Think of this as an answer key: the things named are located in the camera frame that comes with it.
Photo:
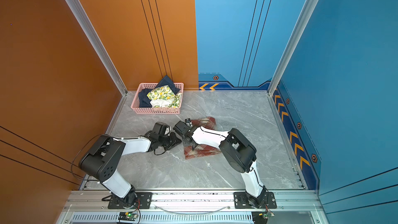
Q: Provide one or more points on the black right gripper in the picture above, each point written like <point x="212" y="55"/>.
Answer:
<point x="184" y="143"/>

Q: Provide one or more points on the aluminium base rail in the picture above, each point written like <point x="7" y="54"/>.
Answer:
<point x="193" y="206"/>

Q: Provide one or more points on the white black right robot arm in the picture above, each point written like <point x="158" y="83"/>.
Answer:
<point x="239" y="152"/>

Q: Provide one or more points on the pink perforated plastic basket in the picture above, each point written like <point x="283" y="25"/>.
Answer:
<point x="135" y="106"/>

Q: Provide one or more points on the right circuit board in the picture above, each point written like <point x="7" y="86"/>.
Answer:
<point x="262" y="217"/>

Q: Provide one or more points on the green circuit board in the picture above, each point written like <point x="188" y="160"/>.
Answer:
<point x="128" y="218"/>

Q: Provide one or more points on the aluminium left corner post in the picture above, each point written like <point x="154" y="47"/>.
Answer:
<point x="86" y="25"/>

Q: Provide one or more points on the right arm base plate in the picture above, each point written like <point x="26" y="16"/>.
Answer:
<point x="241" y="201"/>

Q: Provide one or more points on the aluminium corner post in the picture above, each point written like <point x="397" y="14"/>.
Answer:
<point x="299" y="28"/>
<point x="86" y="25"/>

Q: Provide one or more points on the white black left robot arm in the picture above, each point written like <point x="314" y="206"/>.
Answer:
<point x="102" y="159"/>

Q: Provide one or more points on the aluminium right corner post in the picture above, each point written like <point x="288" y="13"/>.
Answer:
<point x="299" y="28"/>

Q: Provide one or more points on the lemon print skirt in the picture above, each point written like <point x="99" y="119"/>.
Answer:
<point x="164" y="97"/>

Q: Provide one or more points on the red plaid skirt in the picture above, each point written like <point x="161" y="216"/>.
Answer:
<point x="201" y="150"/>

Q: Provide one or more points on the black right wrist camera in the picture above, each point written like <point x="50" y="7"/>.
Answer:
<point x="181" y="127"/>

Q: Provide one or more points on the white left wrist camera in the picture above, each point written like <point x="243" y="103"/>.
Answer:
<point x="161" y="129"/>

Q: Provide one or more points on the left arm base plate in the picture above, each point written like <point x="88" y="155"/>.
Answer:
<point x="142" y="200"/>

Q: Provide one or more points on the dark navy skirt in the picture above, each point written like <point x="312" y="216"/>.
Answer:
<point x="145" y="102"/>

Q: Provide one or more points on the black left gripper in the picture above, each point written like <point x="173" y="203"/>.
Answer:
<point x="175" y="141"/>

